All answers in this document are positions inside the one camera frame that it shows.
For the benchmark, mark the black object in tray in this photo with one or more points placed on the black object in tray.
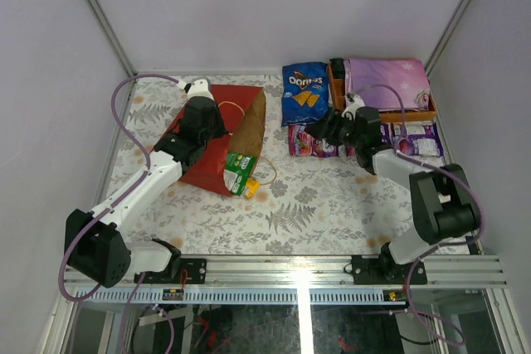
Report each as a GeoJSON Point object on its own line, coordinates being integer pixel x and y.
{"type": "Point", "coordinates": [337, 67]}

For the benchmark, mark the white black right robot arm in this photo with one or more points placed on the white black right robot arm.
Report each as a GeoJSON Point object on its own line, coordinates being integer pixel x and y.
{"type": "Point", "coordinates": [443, 206]}

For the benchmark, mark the green snack packet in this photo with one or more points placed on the green snack packet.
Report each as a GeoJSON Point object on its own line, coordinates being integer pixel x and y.
{"type": "Point", "coordinates": [238, 169]}

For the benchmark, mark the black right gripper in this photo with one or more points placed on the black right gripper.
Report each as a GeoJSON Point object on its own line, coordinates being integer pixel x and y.
{"type": "Point", "coordinates": [320, 129]}

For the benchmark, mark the orange wooden tray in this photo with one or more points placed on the orange wooden tray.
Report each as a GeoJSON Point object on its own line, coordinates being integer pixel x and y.
{"type": "Point", "coordinates": [338, 98]}

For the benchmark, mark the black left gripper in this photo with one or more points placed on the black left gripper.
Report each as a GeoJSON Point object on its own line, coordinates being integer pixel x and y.
{"type": "Point", "coordinates": [203, 109]}

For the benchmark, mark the yellow snack packet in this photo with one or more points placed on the yellow snack packet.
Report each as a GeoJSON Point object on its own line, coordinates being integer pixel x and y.
{"type": "Point", "coordinates": [251, 188]}

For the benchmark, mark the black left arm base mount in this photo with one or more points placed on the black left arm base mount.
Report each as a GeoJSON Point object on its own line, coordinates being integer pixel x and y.
{"type": "Point", "coordinates": [181, 272]}

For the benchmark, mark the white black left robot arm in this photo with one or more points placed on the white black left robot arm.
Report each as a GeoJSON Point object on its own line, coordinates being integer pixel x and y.
{"type": "Point", "coordinates": [94, 243]}

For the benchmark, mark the purple Fox's berries candy bag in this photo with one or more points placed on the purple Fox's berries candy bag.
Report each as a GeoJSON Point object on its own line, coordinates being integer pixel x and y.
{"type": "Point", "coordinates": [301, 144]}

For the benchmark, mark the red brown paper bag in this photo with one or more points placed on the red brown paper bag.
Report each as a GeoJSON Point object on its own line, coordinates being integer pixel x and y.
{"type": "Point", "coordinates": [243, 109]}

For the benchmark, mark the purple snowflake cloth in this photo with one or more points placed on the purple snowflake cloth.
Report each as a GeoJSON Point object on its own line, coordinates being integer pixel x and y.
{"type": "Point", "coordinates": [387, 85]}

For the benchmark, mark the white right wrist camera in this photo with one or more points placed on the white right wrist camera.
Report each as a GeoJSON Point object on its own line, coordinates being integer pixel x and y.
{"type": "Point", "coordinates": [352, 104]}

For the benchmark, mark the blue Doritos chip bag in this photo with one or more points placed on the blue Doritos chip bag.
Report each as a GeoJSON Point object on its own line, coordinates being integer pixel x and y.
{"type": "Point", "coordinates": [305, 97]}

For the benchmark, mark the aluminium front rail frame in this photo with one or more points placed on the aluminium front rail frame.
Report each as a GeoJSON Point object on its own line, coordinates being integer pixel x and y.
{"type": "Point", "coordinates": [328, 279]}

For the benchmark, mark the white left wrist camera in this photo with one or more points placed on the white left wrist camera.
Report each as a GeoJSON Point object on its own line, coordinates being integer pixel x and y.
{"type": "Point", "coordinates": [199, 87]}

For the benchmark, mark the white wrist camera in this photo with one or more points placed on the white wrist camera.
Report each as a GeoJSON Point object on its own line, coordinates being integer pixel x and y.
{"type": "Point", "coordinates": [199, 87]}
{"type": "Point", "coordinates": [352, 104]}

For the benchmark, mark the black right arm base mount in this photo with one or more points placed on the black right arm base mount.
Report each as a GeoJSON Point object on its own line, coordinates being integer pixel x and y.
{"type": "Point", "coordinates": [388, 270]}

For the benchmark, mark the purple snack packet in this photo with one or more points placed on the purple snack packet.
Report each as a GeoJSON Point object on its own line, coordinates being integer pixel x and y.
{"type": "Point", "coordinates": [417, 139]}
{"type": "Point", "coordinates": [386, 135]}

